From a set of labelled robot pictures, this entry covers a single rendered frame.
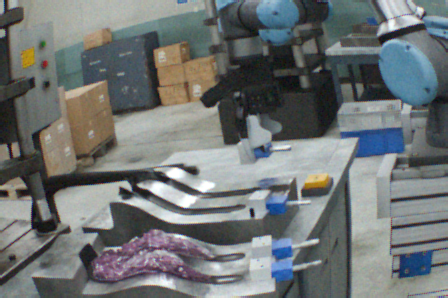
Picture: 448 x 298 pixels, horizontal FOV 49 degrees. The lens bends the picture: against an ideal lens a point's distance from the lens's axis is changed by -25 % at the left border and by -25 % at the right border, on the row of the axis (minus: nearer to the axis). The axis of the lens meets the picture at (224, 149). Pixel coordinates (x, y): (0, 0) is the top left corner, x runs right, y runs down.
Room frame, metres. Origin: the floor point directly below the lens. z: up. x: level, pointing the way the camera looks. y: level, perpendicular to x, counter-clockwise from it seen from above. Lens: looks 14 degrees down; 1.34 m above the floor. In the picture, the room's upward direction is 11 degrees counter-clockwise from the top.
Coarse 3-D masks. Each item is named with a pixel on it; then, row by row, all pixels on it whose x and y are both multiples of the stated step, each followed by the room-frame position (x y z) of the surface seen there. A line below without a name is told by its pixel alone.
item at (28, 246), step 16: (0, 224) 1.72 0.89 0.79; (16, 224) 1.70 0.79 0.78; (64, 224) 1.65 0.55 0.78; (0, 240) 1.54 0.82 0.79; (16, 240) 1.54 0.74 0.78; (32, 240) 1.52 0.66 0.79; (48, 240) 1.51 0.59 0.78; (0, 256) 1.39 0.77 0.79; (16, 256) 1.38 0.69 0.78; (32, 256) 1.40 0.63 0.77; (0, 272) 1.25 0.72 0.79; (16, 272) 1.30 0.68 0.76
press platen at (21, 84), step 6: (18, 78) 1.58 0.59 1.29; (24, 78) 1.59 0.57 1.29; (6, 84) 1.57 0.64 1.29; (12, 84) 1.55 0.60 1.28; (18, 84) 1.56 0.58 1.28; (24, 84) 1.58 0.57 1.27; (0, 90) 1.52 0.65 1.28; (6, 90) 1.54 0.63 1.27; (12, 90) 1.55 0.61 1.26; (18, 90) 1.56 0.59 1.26; (24, 90) 1.57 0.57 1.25; (0, 96) 1.52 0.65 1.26; (6, 96) 1.53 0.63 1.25; (12, 96) 1.55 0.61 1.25; (18, 96) 1.57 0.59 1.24
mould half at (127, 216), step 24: (168, 168) 1.55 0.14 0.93; (168, 192) 1.41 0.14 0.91; (96, 216) 1.46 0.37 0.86; (120, 216) 1.33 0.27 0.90; (144, 216) 1.30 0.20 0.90; (168, 216) 1.30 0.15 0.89; (192, 216) 1.30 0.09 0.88; (216, 216) 1.26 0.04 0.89; (240, 216) 1.23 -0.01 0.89; (264, 216) 1.20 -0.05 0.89; (288, 216) 1.34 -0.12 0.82; (120, 240) 1.34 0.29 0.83; (216, 240) 1.24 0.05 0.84; (240, 240) 1.21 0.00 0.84
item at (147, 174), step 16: (144, 176) 1.47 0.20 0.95; (160, 176) 1.50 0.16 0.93; (128, 192) 1.37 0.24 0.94; (144, 192) 1.39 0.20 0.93; (192, 192) 1.45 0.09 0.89; (208, 192) 1.45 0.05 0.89; (224, 192) 1.43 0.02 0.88; (240, 192) 1.41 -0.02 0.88; (176, 208) 1.36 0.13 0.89; (192, 208) 1.35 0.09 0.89; (208, 208) 1.33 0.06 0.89; (224, 208) 1.31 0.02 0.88; (240, 208) 1.29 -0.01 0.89
